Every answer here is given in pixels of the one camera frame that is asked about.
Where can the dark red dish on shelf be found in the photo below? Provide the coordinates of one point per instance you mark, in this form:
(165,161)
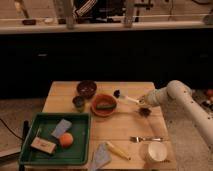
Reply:
(29,22)

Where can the grey blue sponge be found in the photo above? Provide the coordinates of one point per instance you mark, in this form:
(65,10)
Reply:
(61,128)

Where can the blue grey cloth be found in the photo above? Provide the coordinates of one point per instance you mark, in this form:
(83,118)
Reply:
(101,157)

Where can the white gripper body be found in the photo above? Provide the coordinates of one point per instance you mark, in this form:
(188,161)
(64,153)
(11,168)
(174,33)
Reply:
(153,98)

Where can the green cucumber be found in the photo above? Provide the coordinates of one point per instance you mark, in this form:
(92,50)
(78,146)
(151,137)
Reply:
(105,106)

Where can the tan wooden block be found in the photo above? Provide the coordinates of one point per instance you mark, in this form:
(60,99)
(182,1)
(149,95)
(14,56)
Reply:
(43,145)

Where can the green tray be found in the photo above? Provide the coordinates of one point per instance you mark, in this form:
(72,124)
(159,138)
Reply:
(42,126)

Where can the dark brown bowl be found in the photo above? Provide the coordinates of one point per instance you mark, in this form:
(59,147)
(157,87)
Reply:
(87,88)

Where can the small green cup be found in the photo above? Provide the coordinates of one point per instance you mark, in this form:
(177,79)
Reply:
(79,103)

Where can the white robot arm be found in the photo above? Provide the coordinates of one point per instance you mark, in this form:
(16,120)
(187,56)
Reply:
(182,95)

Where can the white cup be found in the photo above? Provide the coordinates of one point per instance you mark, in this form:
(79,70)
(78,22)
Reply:
(156,152)

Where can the orange plate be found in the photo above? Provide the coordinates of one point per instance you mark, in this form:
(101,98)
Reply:
(102,99)

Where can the wooden table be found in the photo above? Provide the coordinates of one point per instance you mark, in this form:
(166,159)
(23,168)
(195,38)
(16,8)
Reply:
(125,122)

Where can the silver fork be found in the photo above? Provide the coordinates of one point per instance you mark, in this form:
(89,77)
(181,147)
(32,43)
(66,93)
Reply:
(139,139)

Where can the orange fruit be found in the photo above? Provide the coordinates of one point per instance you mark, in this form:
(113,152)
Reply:
(66,140)

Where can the dark grape bunch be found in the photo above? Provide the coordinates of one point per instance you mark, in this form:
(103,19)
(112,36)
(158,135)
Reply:
(144,112)

